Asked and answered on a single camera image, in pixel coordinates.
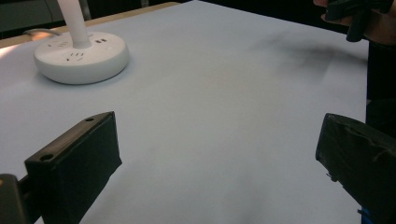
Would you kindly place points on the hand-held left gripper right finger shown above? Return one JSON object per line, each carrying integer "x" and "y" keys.
{"x": 361, "y": 155}

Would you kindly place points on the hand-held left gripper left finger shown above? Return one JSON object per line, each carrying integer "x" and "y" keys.
{"x": 74, "y": 168}

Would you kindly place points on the white desk lamp with sockets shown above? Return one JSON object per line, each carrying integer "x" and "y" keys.
{"x": 81, "y": 56}

